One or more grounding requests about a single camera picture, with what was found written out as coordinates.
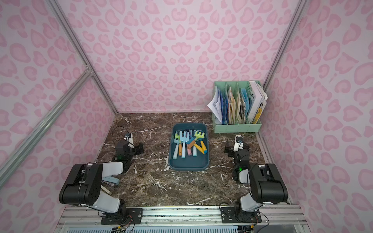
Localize teal rake yellow handle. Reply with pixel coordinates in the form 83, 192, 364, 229
194, 131, 207, 154

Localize teal fork yellow handle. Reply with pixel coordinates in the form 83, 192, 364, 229
189, 138, 205, 157

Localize light blue fork white handle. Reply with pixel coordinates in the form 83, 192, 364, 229
180, 131, 189, 159

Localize green rake wooden handle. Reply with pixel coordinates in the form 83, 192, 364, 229
174, 132, 180, 144

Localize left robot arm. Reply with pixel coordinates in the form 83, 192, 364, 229
59, 139, 144, 216

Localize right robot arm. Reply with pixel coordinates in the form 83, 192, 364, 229
224, 142, 288, 214

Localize dark teal storage box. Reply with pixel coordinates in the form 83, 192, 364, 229
169, 123, 209, 171

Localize light blue stapler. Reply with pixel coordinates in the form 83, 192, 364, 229
101, 176, 120, 195

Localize tan paper folders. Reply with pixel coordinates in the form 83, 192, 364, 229
227, 84, 248, 124

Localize mint green file organizer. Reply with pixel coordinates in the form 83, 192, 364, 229
212, 81, 262, 133

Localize white paper stack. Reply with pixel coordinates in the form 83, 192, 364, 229
207, 87, 222, 124

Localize blue folders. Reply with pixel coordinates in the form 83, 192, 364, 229
220, 85, 229, 125

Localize white yellow book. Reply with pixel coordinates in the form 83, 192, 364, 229
248, 81, 268, 124

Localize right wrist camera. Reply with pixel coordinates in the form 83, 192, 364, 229
233, 135, 244, 151

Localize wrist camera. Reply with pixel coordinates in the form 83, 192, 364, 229
233, 135, 244, 151
124, 133, 134, 148

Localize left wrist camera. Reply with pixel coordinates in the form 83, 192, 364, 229
124, 133, 134, 148

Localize pale teal rake white handle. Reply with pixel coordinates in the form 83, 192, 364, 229
173, 144, 179, 160

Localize purple rake pink handle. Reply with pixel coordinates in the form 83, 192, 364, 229
186, 130, 195, 156

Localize green rake orange handle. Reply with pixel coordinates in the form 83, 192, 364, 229
178, 136, 182, 156

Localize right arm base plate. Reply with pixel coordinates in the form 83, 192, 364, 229
219, 206, 262, 225

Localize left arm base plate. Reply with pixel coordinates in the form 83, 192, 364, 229
101, 208, 143, 225

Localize aluminium front rail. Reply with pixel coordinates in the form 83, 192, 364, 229
54, 203, 310, 233

